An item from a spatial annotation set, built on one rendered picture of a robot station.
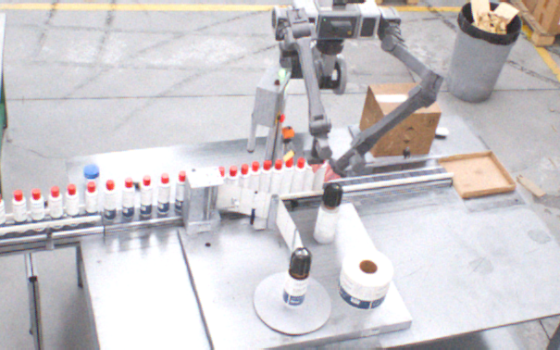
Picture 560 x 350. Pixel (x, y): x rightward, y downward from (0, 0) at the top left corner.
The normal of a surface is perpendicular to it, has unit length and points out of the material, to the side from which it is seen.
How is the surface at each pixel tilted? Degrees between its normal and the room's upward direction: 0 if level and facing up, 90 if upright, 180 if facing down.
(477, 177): 0
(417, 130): 90
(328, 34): 90
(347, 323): 0
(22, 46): 0
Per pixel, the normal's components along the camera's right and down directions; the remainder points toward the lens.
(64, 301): 0.14, -0.77
